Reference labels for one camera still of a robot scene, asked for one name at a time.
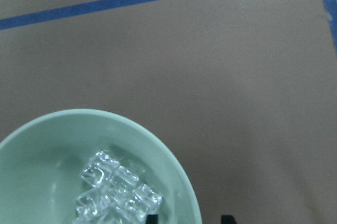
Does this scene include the clear ice cubes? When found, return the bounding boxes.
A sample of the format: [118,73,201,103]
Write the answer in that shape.
[73,149,163,223]

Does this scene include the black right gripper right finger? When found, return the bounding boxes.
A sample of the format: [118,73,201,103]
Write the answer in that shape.
[221,215,237,224]

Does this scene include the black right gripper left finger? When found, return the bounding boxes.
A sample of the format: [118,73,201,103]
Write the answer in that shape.
[146,214,158,224]

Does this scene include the green bowl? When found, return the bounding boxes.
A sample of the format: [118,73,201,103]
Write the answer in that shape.
[1,109,202,223]

